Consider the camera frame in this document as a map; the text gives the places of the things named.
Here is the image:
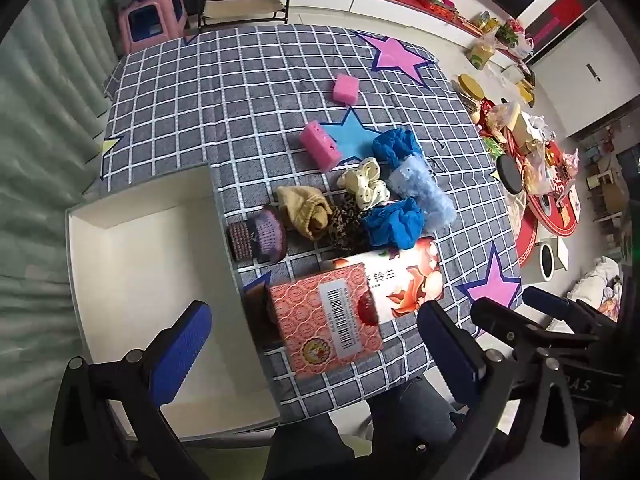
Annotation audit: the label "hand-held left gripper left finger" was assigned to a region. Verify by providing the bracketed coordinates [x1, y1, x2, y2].
[49, 301, 213, 480]

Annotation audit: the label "white floral carton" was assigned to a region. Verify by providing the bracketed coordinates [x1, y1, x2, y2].
[320, 236, 445, 318]

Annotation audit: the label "black round disc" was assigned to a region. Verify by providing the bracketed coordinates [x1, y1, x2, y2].
[495, 154, 526, 196]

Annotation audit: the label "white quilt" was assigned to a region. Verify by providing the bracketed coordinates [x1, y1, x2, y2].
[570, 255, 626, 311]

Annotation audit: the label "pink sponge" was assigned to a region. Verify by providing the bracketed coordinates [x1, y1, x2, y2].
[332, 74, 362, 107]
[299, 121, 343, 168]

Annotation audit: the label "pile of snack packets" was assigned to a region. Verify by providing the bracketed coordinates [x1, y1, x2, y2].
[475, 100, 581, 196]

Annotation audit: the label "yellow round lid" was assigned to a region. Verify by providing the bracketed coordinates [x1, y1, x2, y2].
[457, 74, 488, 103]

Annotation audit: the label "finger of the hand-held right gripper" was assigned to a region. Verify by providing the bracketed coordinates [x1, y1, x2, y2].
[471, 297, 553, 358]
[522, 286, 617, 333]

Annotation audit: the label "cream polka dot scrunchie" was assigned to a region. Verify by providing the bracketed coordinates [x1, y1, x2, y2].
[337, 156, 392, 211]

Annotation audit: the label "white and red cabinet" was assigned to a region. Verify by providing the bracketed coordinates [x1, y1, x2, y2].
[285, 0, 536, 76]

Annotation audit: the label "grey checked star blanket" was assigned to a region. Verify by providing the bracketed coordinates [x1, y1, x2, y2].
[82, 24, 526, 421]

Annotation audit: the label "tan sock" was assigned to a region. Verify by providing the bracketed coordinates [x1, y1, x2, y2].
[275, 186, 333, 241]

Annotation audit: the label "yellow green bag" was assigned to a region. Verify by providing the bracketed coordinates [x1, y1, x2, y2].
[465, 40, 496, 68]

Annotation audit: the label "blue mesh cloth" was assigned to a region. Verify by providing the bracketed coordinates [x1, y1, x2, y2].
[372, 128, 423, 171]
[361, 197, 426, 251]

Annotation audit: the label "person's right hand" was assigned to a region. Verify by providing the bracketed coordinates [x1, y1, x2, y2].
[577, 407, 633, 453]

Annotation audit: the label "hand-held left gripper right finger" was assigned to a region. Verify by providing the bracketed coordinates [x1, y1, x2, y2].
[410, 302, 591, 480]

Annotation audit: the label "pink plastic stool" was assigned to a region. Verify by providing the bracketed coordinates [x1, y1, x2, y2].
[117, 0, 188, 53]

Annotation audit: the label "pale green curtain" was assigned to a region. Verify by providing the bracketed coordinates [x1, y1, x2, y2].
[0, 0, 123, 461]

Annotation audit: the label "red patterned carton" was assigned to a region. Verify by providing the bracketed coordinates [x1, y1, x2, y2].
[242, 265, 385, 380]

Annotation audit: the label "white storage box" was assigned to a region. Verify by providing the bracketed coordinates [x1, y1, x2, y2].
[65, 164, 283, 443]

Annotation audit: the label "light blue fluffy cloth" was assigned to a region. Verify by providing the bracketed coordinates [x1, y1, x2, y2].
[389, 156, 456, 233]

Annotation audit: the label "red round tray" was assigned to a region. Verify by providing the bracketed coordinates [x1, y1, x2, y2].
[525, 180, 581, 236]

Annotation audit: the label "red round mat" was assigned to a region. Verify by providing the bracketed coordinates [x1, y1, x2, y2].
[515, 195, 540, 268]

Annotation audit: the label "person's trousers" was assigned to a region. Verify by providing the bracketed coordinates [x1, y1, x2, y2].
[265, 375, 471, 480]

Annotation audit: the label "leopard print cloth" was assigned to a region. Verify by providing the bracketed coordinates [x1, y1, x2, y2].
[325, 200, 373, 256]

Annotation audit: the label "white cup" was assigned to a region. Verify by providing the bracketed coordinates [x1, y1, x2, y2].
[535, 240, 560, 281]

